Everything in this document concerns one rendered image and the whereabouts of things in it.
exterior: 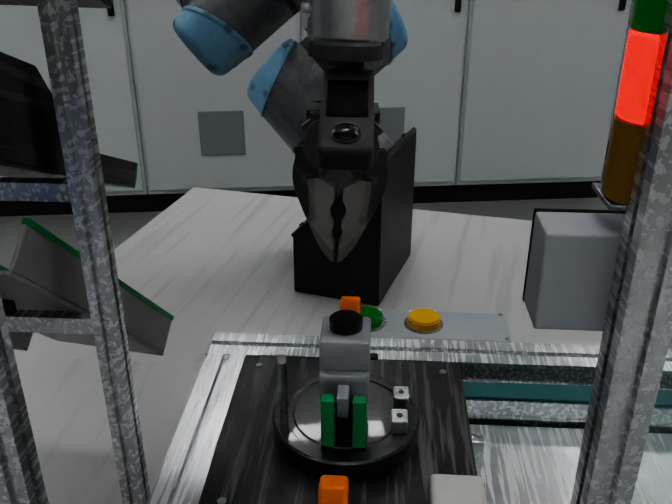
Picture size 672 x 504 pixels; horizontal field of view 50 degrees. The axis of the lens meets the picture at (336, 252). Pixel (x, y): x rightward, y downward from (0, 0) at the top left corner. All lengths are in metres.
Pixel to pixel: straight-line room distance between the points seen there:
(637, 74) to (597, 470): 0.26
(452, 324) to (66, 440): 0.48
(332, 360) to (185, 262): 0.69
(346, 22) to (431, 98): 3.02
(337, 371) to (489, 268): 0.67
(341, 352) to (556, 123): 3.33
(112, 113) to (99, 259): 3.09
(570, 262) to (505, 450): 0.35
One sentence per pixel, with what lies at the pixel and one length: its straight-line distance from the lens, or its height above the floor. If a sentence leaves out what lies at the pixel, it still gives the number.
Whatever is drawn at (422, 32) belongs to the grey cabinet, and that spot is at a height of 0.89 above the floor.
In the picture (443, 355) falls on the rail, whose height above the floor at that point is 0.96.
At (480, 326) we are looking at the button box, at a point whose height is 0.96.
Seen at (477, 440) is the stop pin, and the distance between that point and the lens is 0.72.
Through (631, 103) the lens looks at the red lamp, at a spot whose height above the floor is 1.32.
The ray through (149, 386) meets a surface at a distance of 0.98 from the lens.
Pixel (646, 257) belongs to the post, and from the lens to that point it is 0.45.
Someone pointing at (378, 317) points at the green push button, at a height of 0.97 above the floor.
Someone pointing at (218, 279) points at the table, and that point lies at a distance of 1.22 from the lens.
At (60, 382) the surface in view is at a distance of 1.02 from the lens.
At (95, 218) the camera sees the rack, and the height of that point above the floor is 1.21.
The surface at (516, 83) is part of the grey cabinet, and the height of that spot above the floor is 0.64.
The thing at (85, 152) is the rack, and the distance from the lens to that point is 0.57.
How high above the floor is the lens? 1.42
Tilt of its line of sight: 26 degrees down
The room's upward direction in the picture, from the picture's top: straight up
